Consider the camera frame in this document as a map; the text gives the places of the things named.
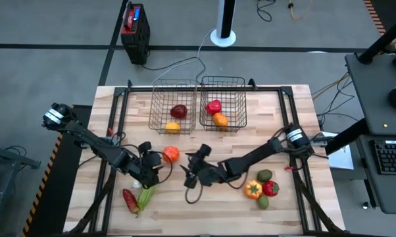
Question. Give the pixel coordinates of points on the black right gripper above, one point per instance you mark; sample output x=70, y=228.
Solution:
x=206, y=172

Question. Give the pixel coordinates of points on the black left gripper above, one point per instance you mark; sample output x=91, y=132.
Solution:
x=147, y=164

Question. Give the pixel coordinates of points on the white garlic bulb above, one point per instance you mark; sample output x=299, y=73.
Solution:
x=136, y=184

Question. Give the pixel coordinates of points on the green ridged cucumber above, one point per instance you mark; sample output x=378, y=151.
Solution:
x=145, y=199

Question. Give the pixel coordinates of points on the yellow orange citrus fruit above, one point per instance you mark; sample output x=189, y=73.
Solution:
x=172, y=127

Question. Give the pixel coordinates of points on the red chili pepper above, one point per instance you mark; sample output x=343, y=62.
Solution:
x=130, y=200

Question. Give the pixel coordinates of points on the dark red apple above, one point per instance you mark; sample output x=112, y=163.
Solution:
x=178, y=111

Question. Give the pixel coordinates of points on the orange bell pepper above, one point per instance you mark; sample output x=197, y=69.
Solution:
x=220, y=119

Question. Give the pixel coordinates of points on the large red bell pepper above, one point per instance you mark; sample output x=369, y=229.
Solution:
x=213, y=107

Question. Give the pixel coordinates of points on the orange tomato green calyx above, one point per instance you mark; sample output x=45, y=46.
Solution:
x=253, y=189

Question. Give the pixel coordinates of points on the green avocado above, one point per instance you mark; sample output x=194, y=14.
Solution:
x=262, y=201
x=264, y=175

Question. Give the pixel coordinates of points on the small red bell pepper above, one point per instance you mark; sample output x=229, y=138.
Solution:
x=270, y=188

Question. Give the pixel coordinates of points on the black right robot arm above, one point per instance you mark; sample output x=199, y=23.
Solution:
x=250, y=158

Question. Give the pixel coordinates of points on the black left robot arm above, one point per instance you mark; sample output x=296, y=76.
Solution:
x=96, y=143

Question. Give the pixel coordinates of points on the red clip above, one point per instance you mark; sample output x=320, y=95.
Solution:
x=110, y=131
x=288, y=168

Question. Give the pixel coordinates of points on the black ramp hazard stripes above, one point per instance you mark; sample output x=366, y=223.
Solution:
x=53, y=184

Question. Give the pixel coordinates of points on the red black power case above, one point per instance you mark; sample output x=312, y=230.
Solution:
x=135, y=31

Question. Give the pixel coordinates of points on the white pole with base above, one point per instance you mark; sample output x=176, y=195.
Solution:
x=225, y=19

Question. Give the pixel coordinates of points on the dark metal stand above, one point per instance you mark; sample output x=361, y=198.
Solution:
x=4, y=164

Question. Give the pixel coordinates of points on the desk caster wheel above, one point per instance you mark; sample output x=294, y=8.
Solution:
x=365, y=205

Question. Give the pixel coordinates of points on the grey desk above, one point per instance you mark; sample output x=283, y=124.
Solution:
x=375, y=98

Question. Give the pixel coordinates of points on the black keyboard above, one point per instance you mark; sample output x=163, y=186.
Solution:
x=392, y=158

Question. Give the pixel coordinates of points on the black monitor pole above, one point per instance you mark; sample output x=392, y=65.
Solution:
x=382, y=39

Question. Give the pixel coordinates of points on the black metal rig frame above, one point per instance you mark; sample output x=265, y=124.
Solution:
x=135, y=89

